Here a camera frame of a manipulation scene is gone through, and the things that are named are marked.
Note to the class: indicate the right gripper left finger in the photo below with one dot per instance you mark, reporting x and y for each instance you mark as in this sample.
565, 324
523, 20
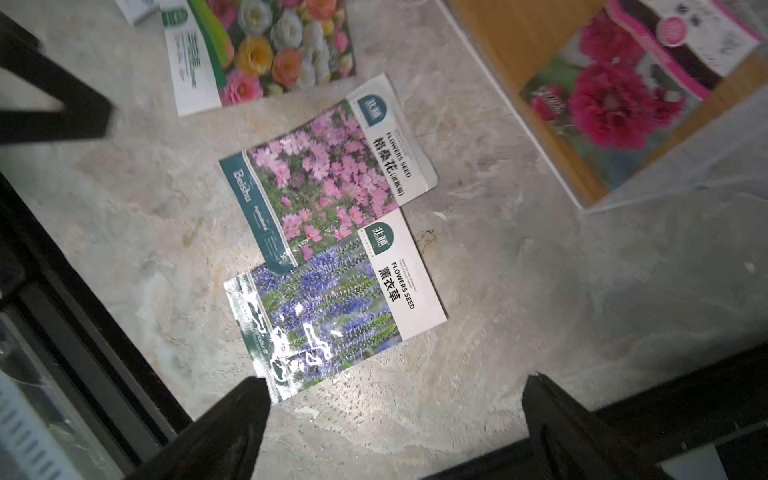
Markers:
224, 443

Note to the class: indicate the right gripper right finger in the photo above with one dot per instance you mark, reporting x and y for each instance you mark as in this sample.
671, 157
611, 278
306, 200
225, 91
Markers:
569, 442

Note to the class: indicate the lavender seed packet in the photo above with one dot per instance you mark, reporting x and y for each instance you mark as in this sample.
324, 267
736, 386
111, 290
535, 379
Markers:
357, 298

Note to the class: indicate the pink flower seed packet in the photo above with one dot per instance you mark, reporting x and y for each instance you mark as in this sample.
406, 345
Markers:
306, 190

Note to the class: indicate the magenta flower seed packet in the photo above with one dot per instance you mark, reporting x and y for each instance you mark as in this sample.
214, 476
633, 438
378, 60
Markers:
620, 87

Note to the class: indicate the mixed colour flower seed packet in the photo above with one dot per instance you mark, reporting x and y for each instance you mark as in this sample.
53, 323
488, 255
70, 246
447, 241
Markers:
224, 53

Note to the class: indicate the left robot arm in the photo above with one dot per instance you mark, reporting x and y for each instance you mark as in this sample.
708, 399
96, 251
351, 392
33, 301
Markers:
74, 111

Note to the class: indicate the grey slotted cable duct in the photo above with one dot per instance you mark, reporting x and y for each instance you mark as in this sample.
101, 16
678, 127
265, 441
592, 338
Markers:
34, 452

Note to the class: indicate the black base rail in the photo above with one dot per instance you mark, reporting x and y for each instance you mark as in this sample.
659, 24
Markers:
100, 371

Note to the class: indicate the white wire shelf rack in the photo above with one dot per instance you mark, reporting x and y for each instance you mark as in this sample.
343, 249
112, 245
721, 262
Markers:
513, 40

